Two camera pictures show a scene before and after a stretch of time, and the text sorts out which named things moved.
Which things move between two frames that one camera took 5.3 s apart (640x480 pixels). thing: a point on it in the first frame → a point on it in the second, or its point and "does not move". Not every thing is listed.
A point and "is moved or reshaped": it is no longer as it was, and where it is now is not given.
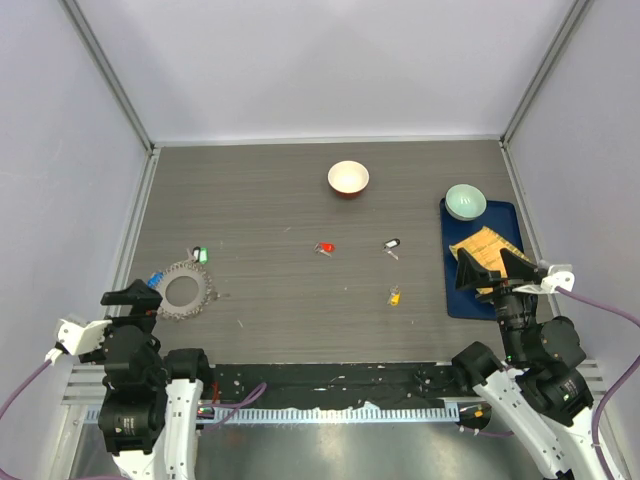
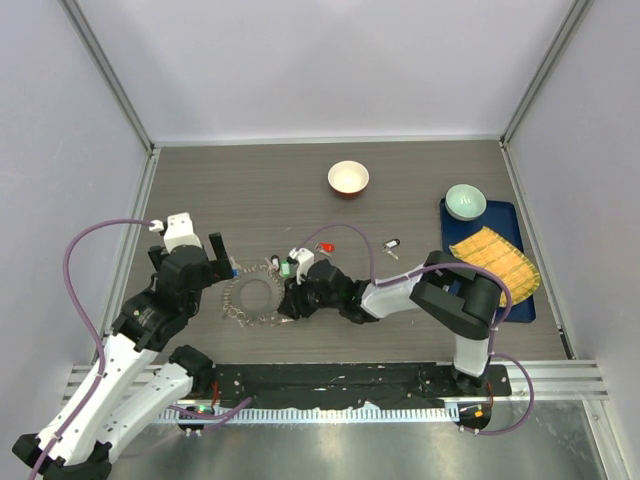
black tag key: [389, 245] does not move
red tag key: [325, 248] does not move
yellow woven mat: [484, 247] does not move
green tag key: [199, 254] is moved or reshaped
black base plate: [331, 385] does not move
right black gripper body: [513, 309] → [307, 300]
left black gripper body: [144, 315] → [158, 253]
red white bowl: [348, 178] does not move
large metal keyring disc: [197, 307] is moved or reshaped
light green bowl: [465, 202] does not move
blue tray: [503, 218] does not move
